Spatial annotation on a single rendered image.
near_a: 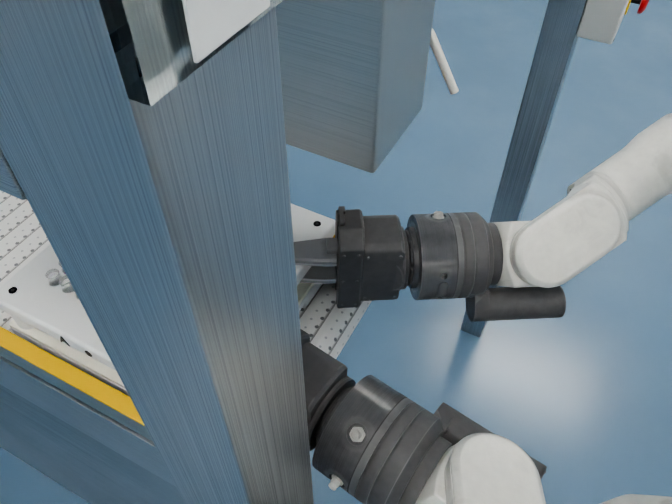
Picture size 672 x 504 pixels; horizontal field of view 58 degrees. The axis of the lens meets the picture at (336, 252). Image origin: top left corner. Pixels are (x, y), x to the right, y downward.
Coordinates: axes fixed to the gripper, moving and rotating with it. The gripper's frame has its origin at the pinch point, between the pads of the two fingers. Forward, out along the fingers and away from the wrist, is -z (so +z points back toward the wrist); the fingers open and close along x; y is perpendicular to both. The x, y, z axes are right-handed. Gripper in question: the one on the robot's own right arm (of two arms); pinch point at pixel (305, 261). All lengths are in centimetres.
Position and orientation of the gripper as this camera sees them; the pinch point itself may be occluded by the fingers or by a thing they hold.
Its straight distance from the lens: 61.6
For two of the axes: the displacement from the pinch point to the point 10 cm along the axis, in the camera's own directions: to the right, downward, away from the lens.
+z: 10.0, -0.4, 0.6
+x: -0.2, 6.6, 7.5
